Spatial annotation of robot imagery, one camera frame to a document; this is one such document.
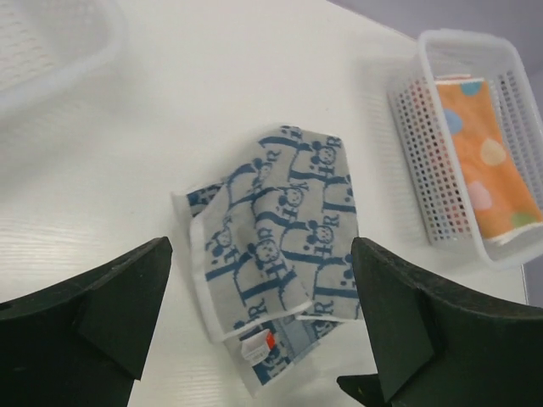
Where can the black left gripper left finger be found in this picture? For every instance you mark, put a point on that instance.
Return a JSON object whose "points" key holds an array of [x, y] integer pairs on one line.
{"points": [[84, 341]]}

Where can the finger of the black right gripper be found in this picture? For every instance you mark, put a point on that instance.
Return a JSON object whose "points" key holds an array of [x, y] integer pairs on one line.
{"points": [[365, 389]]}

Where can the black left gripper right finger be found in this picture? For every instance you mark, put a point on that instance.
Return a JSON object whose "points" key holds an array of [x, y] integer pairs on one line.
{"points": [[438, 343]]}

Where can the pastel orange dot towel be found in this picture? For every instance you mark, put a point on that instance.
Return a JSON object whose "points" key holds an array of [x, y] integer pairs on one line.
{"points": [[504, 207]]}

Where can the small patterned towels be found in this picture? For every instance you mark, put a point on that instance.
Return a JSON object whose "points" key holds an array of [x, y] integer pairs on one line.
{"points": [[270, 246]]}

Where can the white basket with towels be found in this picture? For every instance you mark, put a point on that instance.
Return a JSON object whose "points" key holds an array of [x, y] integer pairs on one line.
{"points": [[47, 47]]}

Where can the white empty plastic basket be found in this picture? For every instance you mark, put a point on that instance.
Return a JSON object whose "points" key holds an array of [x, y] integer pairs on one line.
{"points": [[430, 152]]}

